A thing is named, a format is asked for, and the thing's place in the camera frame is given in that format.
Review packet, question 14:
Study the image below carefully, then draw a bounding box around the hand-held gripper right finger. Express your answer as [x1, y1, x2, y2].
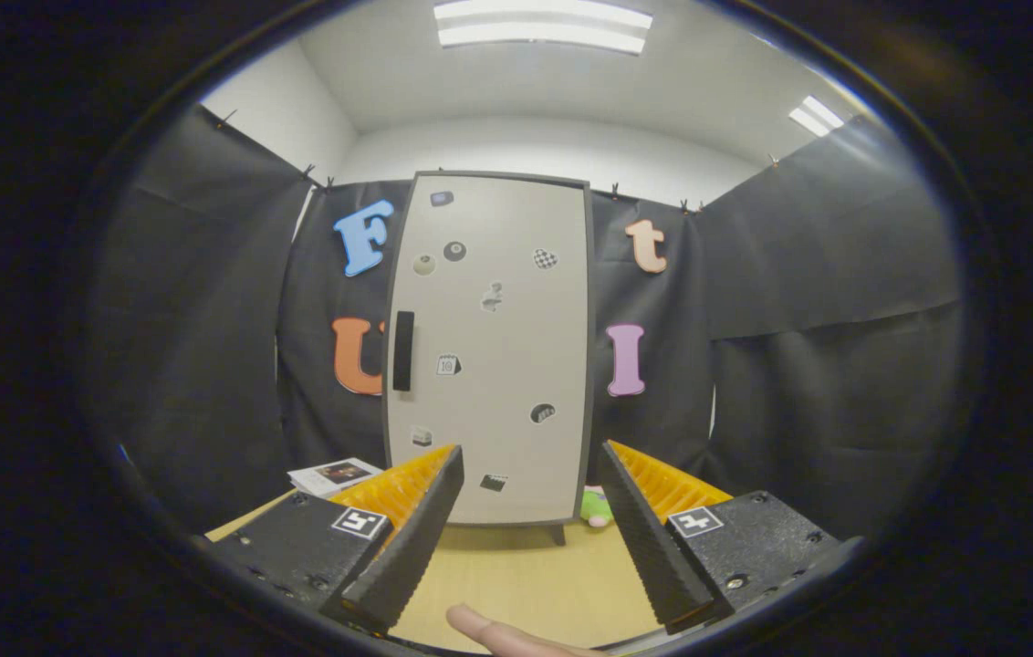
[601, 440, 864, 635]

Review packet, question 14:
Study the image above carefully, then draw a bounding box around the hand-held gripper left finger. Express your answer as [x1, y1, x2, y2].
[197, 444, 465, 637]

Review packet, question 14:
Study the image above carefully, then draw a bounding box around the white shoe cabinet door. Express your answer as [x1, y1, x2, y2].
[387, 175, 589, 527]

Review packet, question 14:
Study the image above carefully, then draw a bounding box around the grey shoe cabinet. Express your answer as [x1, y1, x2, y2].
[381, 170, 597, 547]

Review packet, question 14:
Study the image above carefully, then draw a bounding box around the green plush toy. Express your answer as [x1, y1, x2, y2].
[579, 486, 616, 530]

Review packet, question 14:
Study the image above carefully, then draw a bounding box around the white book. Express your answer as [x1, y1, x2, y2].
[287, 456, 385, 500]

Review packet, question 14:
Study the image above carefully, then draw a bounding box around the black backdrop cloth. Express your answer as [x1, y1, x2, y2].
[92, 105, 969, 539]

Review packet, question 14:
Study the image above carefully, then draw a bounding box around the small ceiling light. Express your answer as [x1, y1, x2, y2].
[788, 94, 846, 138]

